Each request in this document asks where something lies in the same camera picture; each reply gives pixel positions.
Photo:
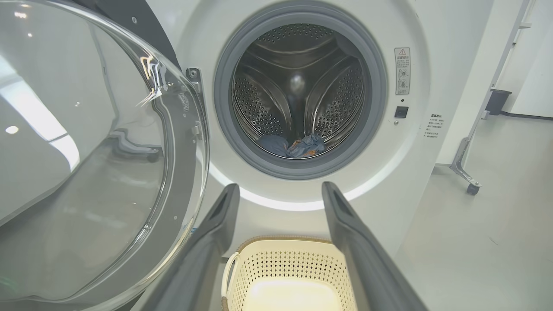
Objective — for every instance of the cream perforated laundry basket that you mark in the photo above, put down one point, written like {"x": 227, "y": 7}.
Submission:
{"x": 281, "y": 268}

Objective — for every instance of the black caster wheel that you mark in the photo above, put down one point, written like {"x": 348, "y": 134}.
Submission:
{"x": 461, "y": 155}

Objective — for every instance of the metal door hinge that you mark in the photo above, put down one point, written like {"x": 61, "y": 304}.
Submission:
{"x": 193, "y": 75}

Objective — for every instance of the grey warning sticker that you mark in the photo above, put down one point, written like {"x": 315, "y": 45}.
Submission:
{"x": 402, "y": 71}

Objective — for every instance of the grey rubber door gasket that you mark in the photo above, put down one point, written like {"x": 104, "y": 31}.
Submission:
{"x": 224, "y": 108}

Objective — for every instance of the black door lock latch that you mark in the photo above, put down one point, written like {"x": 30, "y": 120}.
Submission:
{"x": 401, "y": 112}

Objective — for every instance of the round glass washing machine door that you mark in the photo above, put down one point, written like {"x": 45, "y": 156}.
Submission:
{"x": 86, "y": 172}

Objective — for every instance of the steel perforated washer drum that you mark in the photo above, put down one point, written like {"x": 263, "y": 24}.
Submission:
{"x": 298, "y": 86}

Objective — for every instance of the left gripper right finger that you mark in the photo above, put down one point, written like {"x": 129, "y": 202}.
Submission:
{"x": 367, "y": 268}

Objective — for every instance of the white front-load washing machine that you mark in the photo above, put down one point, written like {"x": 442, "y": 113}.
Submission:
{"x": 414, "y": 172}

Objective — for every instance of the black printed text label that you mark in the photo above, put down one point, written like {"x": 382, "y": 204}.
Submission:
{"x": 433, "y": 126}

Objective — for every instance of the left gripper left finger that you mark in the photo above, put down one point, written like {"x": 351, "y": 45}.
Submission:
{"x": 198, "y": 259}

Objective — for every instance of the black box on floor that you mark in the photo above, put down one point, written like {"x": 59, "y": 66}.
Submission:
{"x": 497, "y": 101}

